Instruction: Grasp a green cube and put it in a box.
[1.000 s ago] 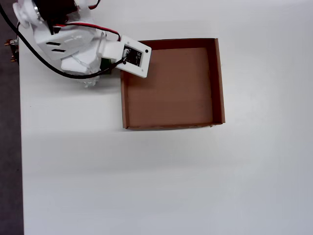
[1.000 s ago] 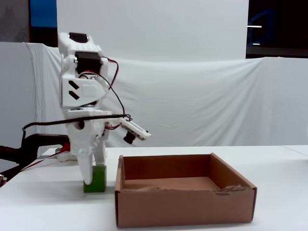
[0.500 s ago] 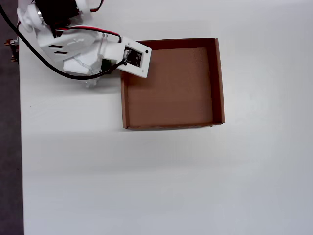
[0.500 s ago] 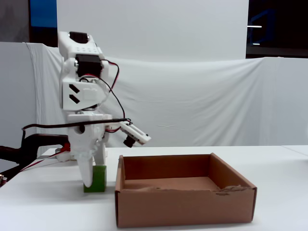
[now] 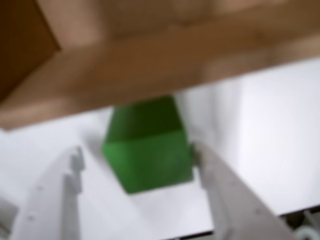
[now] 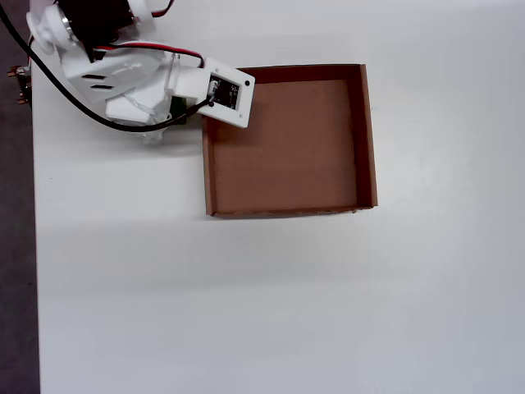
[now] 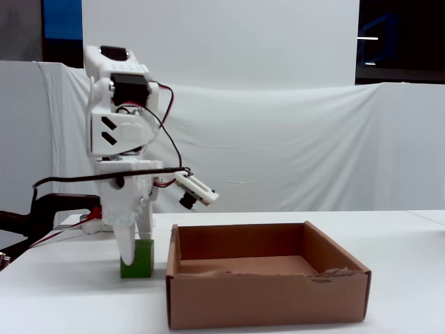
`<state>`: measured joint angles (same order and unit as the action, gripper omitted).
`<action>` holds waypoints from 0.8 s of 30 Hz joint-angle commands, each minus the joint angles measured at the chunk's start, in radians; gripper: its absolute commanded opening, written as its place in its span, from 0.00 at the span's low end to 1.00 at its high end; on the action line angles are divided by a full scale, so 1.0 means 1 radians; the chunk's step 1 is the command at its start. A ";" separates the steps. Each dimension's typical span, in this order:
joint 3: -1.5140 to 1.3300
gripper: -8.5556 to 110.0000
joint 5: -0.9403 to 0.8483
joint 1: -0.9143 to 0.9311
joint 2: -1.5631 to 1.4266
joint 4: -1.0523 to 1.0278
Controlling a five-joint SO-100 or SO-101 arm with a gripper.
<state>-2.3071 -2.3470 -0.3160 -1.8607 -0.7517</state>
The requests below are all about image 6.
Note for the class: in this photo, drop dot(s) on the green cube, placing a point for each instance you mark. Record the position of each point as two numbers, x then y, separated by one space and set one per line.
180 107

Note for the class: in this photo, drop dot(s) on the brown cardboard box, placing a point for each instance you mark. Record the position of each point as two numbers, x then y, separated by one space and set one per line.
287 156

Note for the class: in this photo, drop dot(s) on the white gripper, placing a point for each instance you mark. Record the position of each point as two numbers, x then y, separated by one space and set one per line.
128 110

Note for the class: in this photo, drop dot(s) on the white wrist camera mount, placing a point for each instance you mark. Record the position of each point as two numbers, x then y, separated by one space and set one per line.
242 98

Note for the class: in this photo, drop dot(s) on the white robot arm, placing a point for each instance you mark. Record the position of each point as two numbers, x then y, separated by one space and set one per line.
123 70

